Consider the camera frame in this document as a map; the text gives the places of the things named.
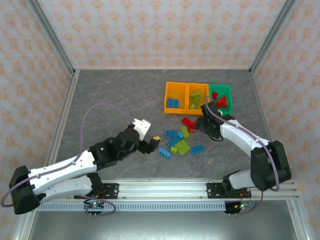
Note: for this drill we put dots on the small blue lego brick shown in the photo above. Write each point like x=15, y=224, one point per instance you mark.
x=180, y=135

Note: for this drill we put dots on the small red lego brick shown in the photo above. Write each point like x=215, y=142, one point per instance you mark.
x=214, y=95

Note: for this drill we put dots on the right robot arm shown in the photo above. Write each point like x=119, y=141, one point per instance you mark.
x=270, y=165

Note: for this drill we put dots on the orange plastic bin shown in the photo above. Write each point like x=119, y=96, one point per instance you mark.
x=175, y=110
x=193, y=112

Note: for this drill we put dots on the small lime green lego brick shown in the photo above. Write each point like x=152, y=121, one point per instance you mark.
x=174, y=149

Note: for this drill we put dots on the large lime green lego plate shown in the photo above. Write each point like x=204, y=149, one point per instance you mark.
x=183, y=147

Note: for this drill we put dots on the green plastic bin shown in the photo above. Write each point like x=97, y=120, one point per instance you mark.
x=220, y=87

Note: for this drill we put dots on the circuit board with LEDs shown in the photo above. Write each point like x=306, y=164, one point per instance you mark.
x=94, y=205
x=241, y=206

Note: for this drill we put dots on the grey metal panel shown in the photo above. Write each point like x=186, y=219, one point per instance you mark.
x=162, y=227

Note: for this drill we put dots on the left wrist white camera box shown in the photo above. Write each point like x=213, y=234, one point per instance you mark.
x=141, y=127

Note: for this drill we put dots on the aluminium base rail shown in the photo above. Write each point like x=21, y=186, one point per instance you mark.
x=162, y=190

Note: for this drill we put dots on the aluminium side rail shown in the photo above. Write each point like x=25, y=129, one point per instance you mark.
x=260, y=100
x=68, y=100

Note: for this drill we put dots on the aluminium frame post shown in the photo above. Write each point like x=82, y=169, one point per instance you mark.
x=53, y=35
x=272, y=35

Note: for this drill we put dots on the aluminium frame leg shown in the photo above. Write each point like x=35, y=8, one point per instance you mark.
x=20, y=230
x=299, y=225

